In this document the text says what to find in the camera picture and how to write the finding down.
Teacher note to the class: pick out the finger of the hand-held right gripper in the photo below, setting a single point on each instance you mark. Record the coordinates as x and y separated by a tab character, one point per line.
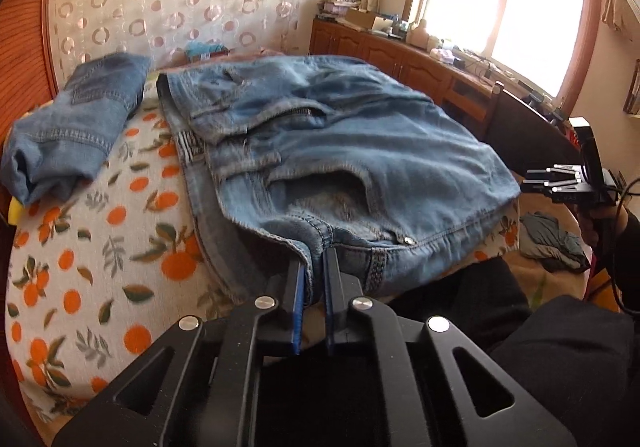
550	185
552	171

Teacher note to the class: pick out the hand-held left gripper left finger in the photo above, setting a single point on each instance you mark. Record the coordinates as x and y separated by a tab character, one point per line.
296	307

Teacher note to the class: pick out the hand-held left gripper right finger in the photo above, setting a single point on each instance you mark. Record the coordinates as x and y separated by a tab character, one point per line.
330	302

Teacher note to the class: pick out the light blue jeans pants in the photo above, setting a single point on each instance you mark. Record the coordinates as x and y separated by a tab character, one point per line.
350	152

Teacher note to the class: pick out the person's right forearm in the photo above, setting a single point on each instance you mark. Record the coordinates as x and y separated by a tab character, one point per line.
625	257

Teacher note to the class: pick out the folded blue jeans pants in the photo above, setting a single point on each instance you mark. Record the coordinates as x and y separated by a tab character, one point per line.
75	117

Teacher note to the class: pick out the person's right hand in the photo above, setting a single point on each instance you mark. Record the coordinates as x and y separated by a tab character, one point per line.
589	227

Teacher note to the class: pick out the grey clamp stand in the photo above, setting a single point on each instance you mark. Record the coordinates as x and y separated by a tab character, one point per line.
557	116

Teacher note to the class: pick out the dark grey cloth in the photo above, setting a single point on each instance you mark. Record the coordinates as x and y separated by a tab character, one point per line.
552	242

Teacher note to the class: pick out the dark rectangular box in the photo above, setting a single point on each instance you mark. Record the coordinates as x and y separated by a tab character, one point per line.
537	99

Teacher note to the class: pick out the small black box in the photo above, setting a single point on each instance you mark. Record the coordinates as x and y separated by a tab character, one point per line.
460	63

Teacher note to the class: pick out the white tissue pack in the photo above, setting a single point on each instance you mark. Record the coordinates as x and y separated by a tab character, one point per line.
442	56

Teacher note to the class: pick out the tied beige window curtain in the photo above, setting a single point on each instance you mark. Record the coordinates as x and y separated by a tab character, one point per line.
615	2

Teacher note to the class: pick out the person's black clothed legs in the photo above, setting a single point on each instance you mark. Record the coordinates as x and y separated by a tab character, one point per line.
550	367

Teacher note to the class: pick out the pink thermos jug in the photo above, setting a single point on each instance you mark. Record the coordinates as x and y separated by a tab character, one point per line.
417	33

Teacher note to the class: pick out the orange-print bed sheet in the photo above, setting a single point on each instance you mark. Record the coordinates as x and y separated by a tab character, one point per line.
100	252

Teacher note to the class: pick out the wooden cabinet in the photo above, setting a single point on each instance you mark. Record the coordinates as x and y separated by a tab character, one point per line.
380	52

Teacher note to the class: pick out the open cardboard box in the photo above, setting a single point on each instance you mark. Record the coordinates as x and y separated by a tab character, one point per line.
361	19

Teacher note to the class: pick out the stack of papers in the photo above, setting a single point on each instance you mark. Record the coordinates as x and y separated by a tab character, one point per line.
335	8

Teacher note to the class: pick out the yellow plush toy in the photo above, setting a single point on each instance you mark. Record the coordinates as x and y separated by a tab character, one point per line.
16	211

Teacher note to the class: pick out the wooden slatted wardrobe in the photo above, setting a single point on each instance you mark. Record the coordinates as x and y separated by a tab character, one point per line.
25	52

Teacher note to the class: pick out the wooden picture frame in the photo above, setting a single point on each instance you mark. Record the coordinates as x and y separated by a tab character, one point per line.
634	87

